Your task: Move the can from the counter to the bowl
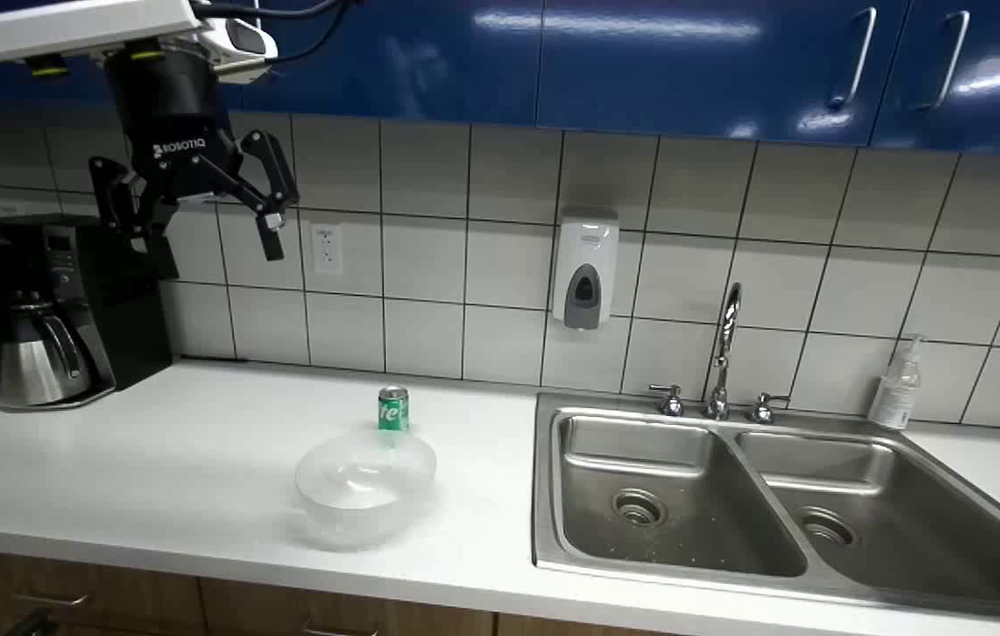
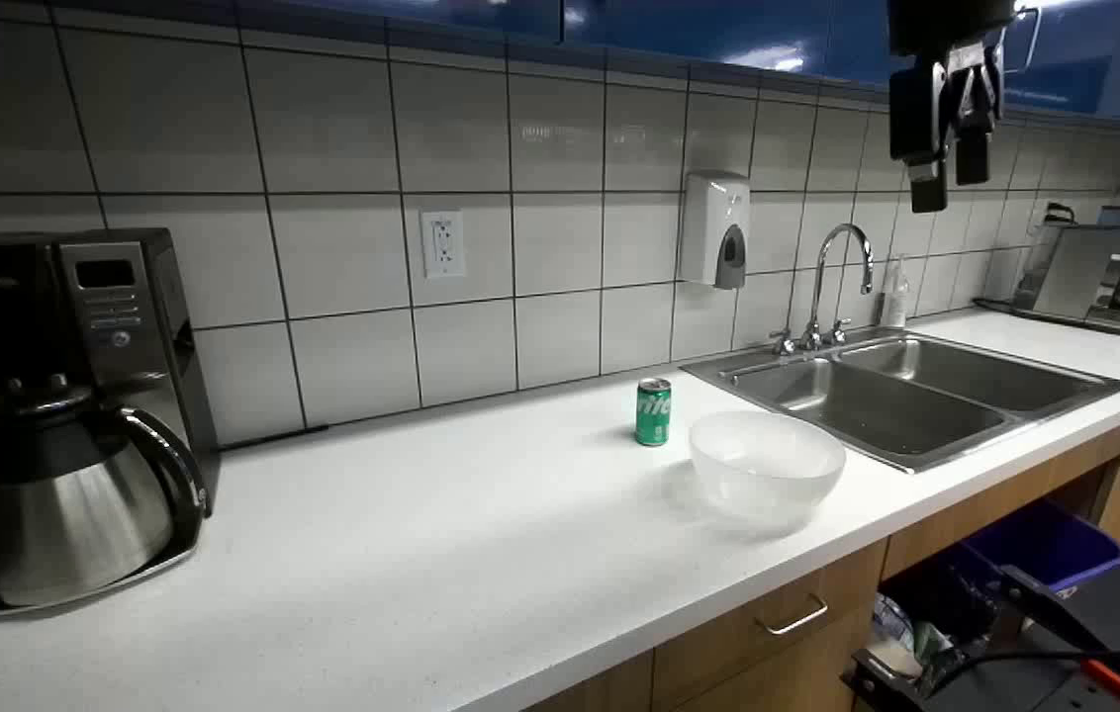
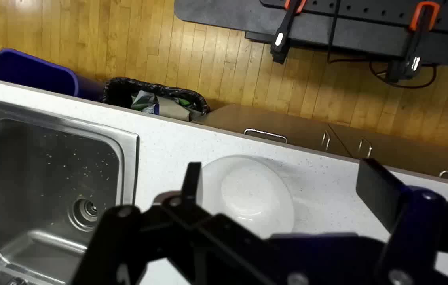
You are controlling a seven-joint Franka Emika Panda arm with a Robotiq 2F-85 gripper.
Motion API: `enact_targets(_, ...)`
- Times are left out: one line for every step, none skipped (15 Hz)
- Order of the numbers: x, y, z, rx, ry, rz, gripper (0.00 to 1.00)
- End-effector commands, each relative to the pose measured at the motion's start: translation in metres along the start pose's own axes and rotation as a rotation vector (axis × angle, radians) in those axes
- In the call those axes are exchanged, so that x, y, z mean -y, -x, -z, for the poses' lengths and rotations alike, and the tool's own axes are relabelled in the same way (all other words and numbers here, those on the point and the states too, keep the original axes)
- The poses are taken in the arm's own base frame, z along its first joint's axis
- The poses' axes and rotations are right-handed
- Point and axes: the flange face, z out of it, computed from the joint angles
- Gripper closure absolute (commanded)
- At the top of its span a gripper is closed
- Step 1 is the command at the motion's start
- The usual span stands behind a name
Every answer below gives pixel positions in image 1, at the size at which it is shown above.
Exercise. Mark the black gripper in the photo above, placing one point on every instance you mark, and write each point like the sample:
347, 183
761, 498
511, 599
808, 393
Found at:
180, 145

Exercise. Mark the green soda can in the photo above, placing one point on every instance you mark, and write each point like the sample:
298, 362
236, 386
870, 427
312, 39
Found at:
395, 408

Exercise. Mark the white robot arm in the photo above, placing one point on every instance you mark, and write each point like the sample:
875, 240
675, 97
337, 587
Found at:
46, 32

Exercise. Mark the black coffee maker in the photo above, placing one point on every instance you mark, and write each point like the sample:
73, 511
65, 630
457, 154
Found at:
100, 284

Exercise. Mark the steel coffee carafe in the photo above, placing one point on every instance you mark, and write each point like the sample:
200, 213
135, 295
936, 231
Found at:
41, 359

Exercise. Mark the wooden lower cabinet drawers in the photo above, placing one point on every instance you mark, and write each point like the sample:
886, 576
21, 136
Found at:
73, 599

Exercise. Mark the chrome sink faucet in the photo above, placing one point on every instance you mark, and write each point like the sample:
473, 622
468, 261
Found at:
716, 393

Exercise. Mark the stainless double sink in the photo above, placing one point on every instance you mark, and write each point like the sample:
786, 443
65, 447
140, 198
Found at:
809, 511

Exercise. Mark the clear soap pump bottle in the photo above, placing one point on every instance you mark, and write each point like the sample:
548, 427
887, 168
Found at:
900, 386

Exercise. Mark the blue upper cabinets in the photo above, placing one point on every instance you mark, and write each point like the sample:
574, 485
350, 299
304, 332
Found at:
823, 70

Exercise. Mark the white wall power outlet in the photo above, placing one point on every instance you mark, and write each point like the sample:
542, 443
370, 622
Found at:
326, 249

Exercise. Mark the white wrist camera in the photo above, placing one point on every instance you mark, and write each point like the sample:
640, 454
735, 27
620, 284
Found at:
237, 52

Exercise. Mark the white wall soap dispenser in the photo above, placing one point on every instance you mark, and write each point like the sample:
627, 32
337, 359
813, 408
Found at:
584, 268

